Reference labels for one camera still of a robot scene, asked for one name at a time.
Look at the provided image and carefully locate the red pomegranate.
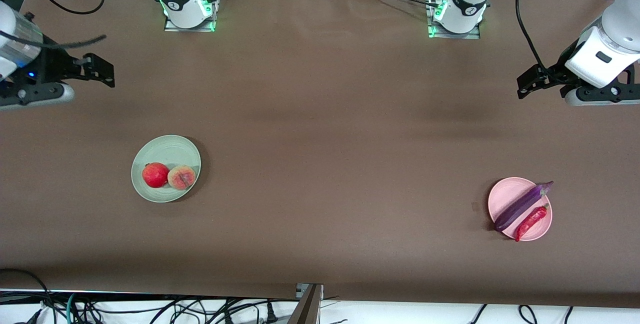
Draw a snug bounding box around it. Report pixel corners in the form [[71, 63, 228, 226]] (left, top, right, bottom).
[[142, 162, 170, 189]]

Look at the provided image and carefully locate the purple eggplant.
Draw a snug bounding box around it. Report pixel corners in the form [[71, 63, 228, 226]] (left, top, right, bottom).
[[494, 180, 554, 232]]

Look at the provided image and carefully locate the peach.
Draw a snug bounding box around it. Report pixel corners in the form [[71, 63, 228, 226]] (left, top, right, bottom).
[[167, 165, 197, 191]]

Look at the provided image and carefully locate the red chili pepper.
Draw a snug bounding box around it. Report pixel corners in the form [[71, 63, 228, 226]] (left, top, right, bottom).
[[514, 203, 551, 243]]

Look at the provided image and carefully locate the pale green plate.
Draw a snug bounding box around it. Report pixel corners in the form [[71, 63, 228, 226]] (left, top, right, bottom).
[[131, 135, 202, 204]]

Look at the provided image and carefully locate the pink plate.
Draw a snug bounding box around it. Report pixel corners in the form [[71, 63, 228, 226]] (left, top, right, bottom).
[[488, 177, 553, 242]]

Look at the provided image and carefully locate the large table cover sheet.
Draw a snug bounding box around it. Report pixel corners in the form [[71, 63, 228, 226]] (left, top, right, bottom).
[[0, 0, 640, 310]]

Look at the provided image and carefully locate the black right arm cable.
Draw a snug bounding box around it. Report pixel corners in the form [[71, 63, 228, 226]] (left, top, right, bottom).
[[0, 0, 107, 50]]

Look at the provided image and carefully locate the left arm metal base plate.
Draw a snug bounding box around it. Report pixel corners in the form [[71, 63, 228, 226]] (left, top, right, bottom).
[[427, 0, 482, 40]]

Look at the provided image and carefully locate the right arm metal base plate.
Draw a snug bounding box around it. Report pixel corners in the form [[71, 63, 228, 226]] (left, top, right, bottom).
[[164, 0, 217, 33]]

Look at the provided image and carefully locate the thick black floor cable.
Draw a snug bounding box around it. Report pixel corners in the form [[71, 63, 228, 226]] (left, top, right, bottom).
[[0, 268, 53, 324]]

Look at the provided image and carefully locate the aluminium profile post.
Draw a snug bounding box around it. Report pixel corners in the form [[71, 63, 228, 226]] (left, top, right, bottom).
[[287, 283, 324, 324]]

